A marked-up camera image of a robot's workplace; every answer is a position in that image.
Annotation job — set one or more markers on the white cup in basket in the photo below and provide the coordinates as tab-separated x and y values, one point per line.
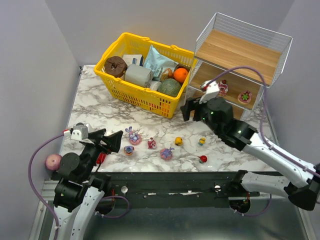
155	85

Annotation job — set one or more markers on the red cherry toy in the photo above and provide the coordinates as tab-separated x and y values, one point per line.
203	159

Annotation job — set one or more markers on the grey paper roll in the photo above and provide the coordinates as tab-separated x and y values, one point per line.
139	75

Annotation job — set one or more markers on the orange fruit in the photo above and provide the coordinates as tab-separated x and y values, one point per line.
180	74

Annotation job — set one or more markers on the pink bear with strawberry cake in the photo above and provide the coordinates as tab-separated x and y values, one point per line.
223	88

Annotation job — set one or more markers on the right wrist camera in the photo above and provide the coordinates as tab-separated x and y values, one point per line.
210	89

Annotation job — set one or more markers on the brown bread pastry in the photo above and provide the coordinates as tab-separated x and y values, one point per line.
168	73

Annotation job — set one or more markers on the yellow plastic basket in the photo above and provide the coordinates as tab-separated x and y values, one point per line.
152	101

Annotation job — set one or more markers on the pink bear with santa hat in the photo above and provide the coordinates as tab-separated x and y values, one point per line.
152	143

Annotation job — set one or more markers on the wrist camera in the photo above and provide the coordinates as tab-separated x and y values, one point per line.
79	132
210	89

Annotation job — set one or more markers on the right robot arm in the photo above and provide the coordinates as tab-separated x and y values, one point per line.
299	180

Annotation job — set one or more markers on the red bell pepper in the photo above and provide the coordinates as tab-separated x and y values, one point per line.
101	158

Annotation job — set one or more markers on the purple bunny on pink macaron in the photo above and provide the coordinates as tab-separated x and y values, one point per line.
166	153

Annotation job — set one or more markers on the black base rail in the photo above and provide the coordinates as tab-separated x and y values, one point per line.
163	190

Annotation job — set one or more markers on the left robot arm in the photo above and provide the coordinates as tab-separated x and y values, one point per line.
79	190

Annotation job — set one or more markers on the yellow hair girl figure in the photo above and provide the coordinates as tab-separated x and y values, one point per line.
178	141

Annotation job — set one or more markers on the pink strawberry cake toy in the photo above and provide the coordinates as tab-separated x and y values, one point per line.
245	97

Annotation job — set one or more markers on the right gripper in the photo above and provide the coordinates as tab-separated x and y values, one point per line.
195	111

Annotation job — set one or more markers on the chocolate donut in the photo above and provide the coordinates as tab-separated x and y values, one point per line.
115	66

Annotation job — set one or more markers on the yellow hair blue figure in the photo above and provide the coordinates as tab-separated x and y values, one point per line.
201	141

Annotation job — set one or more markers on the purple bunny on pink donut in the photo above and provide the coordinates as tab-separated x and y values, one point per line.
134	138

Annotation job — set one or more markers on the green melon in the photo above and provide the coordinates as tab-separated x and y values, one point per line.
169	87

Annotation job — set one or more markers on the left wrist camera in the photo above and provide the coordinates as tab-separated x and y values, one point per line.
79	132

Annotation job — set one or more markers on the white blue box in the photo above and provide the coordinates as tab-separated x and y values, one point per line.
136	59

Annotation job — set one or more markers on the purple bunny in orange cup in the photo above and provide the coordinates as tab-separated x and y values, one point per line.
129	150

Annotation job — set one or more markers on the white wire wooden shelf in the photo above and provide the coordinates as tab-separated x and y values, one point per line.
247	56

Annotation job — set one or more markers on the light blue chips bag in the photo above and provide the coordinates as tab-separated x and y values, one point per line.
158	63

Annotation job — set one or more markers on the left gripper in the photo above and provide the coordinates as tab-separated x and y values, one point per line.
97	141

